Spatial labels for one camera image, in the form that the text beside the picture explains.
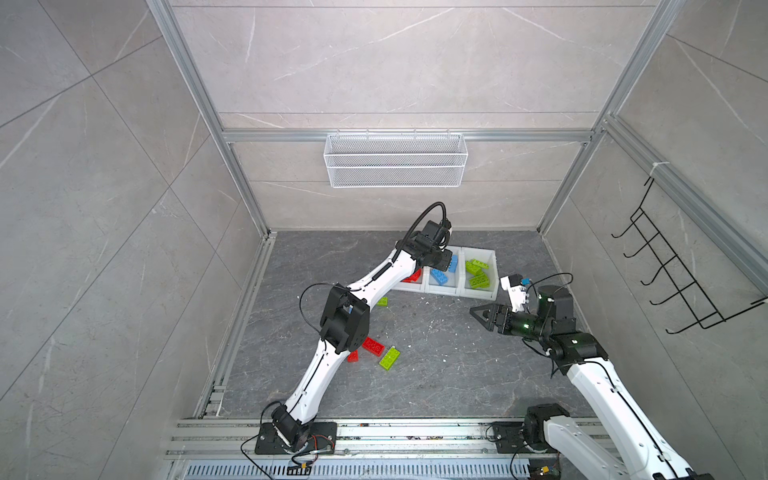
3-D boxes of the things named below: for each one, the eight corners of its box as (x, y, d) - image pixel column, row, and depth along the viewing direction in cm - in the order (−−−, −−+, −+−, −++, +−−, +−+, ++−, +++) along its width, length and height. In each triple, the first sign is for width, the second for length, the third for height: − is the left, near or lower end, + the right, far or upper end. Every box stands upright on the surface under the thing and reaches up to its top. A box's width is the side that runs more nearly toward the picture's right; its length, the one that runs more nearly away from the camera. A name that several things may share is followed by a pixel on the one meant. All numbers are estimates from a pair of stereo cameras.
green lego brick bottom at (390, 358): (379, 364, 88) (378, 362, 86) (392, 348, 91) (392, 345, 89) (388, 372, 86) (388, 370, 85) (401, 355, 89) (401, 353, 88)
